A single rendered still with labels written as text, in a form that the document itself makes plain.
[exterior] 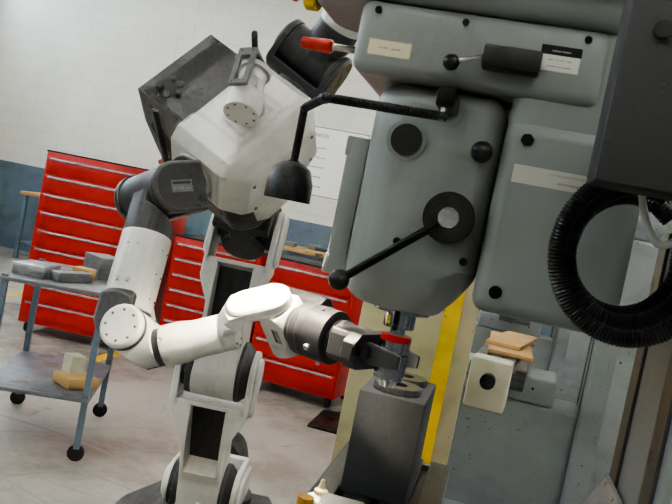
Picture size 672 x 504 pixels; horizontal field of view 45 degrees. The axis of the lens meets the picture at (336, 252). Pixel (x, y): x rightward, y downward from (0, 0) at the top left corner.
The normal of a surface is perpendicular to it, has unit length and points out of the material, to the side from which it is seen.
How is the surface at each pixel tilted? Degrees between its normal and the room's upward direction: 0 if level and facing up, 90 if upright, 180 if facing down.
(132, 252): 67
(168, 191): 72
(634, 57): 90
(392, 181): 90
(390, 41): 90
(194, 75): 58
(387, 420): 90
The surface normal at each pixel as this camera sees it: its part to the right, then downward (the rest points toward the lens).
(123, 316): -0.18, -0.38
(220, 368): -0.02, -0.11
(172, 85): 0.06, -0.48
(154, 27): -0.21, 0.01
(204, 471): 0.15, -0.84
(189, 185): 0.69, -0.14
